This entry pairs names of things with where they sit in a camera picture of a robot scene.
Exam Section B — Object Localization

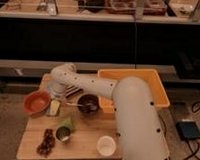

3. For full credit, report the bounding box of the black cable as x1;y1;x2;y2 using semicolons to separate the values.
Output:
169;97;200;160

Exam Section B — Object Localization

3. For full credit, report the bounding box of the metal cup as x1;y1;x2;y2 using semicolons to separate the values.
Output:
55;126;71;143

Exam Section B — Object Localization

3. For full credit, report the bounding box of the black foot pedal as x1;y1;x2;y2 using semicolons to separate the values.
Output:
176;121;200;141

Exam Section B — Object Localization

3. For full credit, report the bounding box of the metal spoon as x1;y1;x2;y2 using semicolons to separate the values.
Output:
65;102;92;108

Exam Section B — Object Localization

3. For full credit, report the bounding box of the white cup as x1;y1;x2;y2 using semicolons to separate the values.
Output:
96;136;117;157

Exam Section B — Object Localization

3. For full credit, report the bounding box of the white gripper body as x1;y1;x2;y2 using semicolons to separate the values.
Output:
47;80;67;99

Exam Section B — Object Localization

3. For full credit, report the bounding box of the dark brown bowl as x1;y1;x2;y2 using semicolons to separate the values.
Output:
77;94;99;114

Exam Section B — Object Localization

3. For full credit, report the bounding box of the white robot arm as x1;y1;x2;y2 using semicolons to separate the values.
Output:
50;63;170;160

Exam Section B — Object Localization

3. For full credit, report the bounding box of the wooden shelf bench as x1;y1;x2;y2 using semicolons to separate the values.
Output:
0;0;200;25

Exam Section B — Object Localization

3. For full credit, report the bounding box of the black striped item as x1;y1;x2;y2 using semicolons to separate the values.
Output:
66;85;81;98

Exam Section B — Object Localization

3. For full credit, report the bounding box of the bunch of dark grapes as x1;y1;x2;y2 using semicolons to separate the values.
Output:
36;128;55;156

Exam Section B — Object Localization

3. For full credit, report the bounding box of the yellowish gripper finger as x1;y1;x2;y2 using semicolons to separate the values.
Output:
50;99;59;116

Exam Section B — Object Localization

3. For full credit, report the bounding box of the orange plastic bin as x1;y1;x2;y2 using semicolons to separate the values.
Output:
98;68;170;113

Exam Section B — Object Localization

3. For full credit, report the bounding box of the red bowl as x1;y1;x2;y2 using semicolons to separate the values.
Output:
23;90;51;116

